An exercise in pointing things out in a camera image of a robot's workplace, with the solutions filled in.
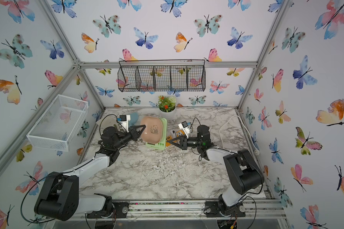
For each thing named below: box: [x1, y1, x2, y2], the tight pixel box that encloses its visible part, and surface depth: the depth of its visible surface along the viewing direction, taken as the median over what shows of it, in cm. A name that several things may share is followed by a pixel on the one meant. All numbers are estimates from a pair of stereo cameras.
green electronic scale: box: [146, 117, 168, 151], surface depth 80 cm
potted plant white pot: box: [158, 95, 177, 119], surface depth 105 cm
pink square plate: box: [140, 115, 163, 144], surface depth 80 cm
